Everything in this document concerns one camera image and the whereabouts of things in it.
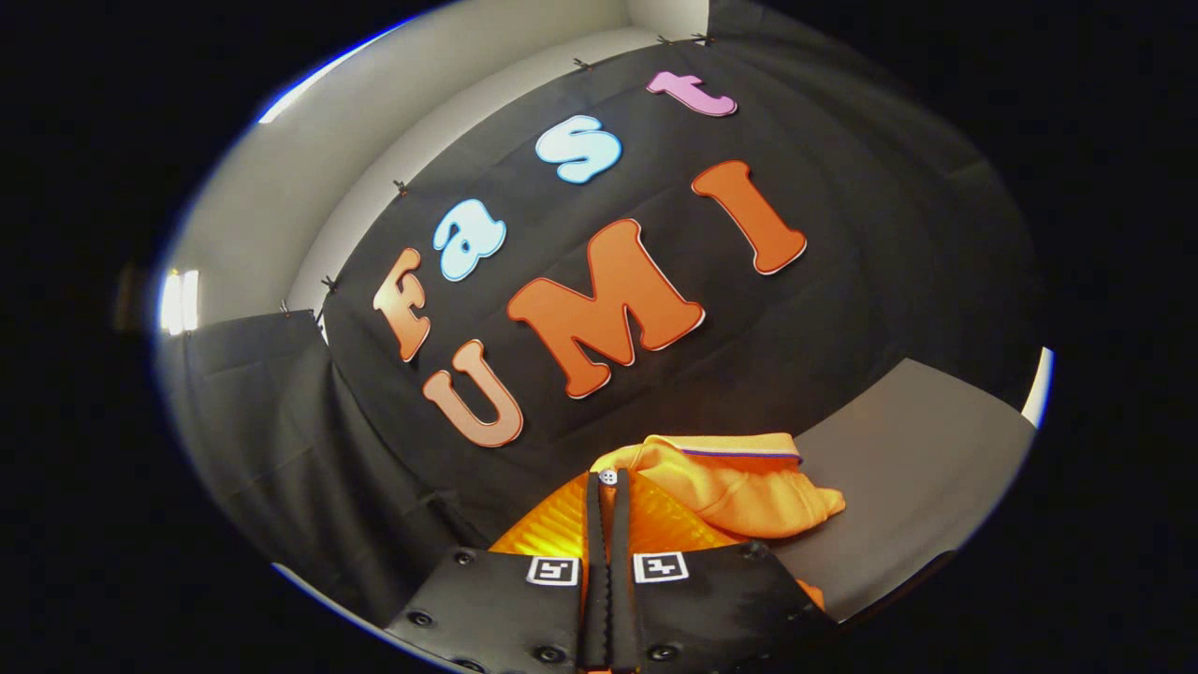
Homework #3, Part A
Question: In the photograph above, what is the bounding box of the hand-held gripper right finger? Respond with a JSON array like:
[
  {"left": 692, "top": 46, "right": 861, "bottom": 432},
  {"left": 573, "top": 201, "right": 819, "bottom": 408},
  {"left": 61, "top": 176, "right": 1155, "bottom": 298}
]
[{"left": 610, "top": 468, "right": 836, "bottom": 674}]

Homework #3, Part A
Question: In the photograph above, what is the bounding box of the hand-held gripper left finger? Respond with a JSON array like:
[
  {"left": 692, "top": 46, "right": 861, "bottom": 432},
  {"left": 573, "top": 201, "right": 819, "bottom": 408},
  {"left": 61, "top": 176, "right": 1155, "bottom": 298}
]
[{"left": 386, "top": 471, "right": 611, "bottom": 674}]

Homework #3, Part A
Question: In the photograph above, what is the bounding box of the yellow polo shirt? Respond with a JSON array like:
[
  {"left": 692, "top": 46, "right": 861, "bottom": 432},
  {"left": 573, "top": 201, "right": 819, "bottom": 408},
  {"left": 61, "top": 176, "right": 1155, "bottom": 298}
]
[{"left": 590, "top": 432, "right": 848, "bottom": 541}]

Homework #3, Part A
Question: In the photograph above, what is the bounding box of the ceiling light strip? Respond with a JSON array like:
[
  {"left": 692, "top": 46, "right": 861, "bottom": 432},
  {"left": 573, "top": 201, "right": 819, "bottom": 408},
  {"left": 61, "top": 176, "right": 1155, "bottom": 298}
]
[
  {"left": 257, "top": 14, "right": 422, "bottom": 125},
  {"left": 159, "top": 270, "right": 200, "bottom": 336}
]

